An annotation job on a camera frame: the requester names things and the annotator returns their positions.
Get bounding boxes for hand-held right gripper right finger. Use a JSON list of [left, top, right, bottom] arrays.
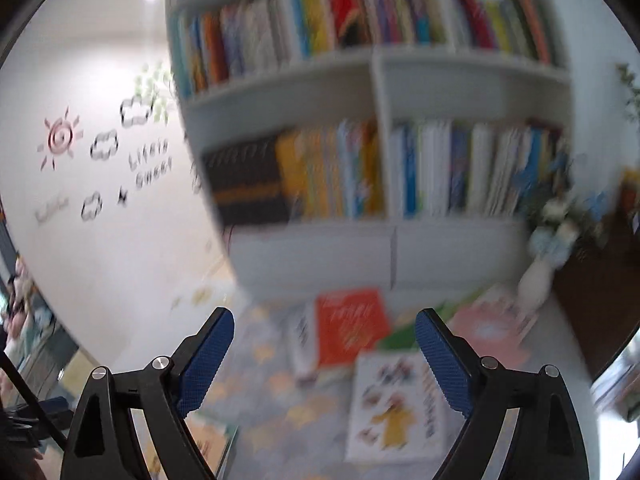
[[415, 307, 591, 480]]

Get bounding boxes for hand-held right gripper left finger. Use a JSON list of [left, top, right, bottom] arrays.
[[61, 306, 236, 480]]

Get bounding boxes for thin green book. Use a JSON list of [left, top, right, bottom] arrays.
[[377, 302, 451, 353]]

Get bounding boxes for pink book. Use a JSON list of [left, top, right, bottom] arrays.
[[442, 284, 540, 366]]

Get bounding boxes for row of black books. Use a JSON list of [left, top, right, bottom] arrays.
[[200, 135, 293, 228]]

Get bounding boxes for row of colorful books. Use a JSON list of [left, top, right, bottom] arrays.
[[289, 0, 451, 58], [172, 0, 291, 98], [274, 117, 571, 221], [447, 0, 558, 66]]

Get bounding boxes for white book yellow figure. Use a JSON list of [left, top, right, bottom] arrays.
[[344, 349, 449, 462]]

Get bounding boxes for red book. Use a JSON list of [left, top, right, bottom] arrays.
[[314, 287, 393, 371]]

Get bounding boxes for white book black lettering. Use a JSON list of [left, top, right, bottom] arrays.
[[287, 302, 323, 383]]

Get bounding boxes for white ribbed vase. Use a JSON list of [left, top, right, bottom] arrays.
[[515, 255, 558, 311]]

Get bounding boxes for dark wooden cabinet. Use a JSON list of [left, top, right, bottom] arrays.
[[545, 220, 640, 381]]

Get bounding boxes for blue and white artificial flowers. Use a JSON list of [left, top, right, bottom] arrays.
[[520, 160, 621, 266]]

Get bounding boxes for black cable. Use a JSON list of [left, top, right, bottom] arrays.
[[0, 349, 68, 451]]

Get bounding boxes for cloud outline wall sticker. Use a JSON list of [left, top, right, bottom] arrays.
[[119, 95, 152, 127], [89, 129, 120, 162], [80, 191, 104, 222]]

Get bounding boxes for pink sun wall sticker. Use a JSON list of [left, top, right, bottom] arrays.
[[37, 106, 83, 172]]

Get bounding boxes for green tree wall sticker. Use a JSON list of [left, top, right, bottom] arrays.
[[134, 61, 177, 123]]

